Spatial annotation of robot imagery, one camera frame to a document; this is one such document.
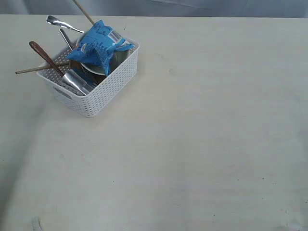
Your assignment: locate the white ceramic bowl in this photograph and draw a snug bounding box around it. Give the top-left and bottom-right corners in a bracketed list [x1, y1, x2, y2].
[77, 35, 130, 76]

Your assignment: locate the blue snack bag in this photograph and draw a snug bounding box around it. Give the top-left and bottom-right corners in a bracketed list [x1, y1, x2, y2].
[66, 20, 134, 75]

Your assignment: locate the silver table knife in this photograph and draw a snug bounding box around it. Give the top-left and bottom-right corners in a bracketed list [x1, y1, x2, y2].
[59, 28, 74, 51]

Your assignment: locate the wooden chopstick back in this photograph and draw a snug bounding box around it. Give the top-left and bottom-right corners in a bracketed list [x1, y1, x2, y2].
[73, 0, 95, 25]

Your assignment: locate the white perforated plastic basket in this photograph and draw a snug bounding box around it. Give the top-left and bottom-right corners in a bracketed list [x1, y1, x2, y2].
[36, 37, 140, 118]

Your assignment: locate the brown round plate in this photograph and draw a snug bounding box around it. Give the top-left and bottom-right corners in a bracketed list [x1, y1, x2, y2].
[69, 60, 106, 87]

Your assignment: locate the silver fork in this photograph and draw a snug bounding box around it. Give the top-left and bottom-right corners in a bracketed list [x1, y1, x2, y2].
[46, 15, 84, 33]

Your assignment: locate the wooden handled metal scoop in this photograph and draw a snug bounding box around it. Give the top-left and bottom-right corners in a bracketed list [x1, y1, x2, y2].
[29, 41, 94, 95]

